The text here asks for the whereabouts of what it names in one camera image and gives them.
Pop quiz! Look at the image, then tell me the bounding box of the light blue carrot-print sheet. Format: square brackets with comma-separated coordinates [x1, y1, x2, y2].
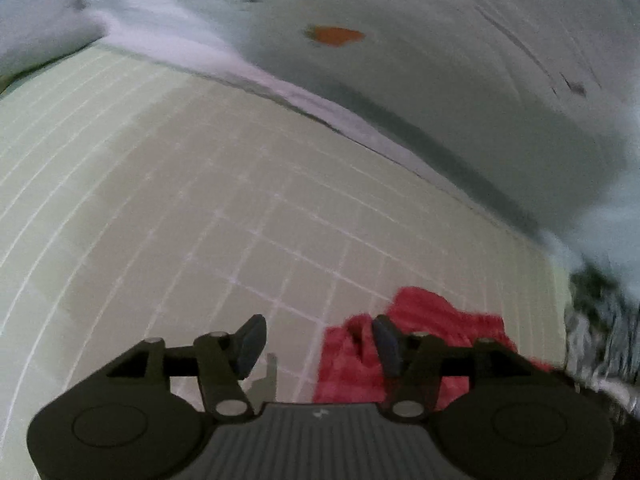
[1, 0, 639, 286]

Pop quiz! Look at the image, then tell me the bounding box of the green grid cutting mat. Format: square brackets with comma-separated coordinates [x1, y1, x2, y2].
[1, 47, 567, 479]

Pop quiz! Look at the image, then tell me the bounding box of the red checkered cloth garment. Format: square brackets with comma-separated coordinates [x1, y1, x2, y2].
[312, 286, 554, 411]

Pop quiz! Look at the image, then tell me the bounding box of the dark plaid shirt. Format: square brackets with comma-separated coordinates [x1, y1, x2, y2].
[564, 262, 639, 411]

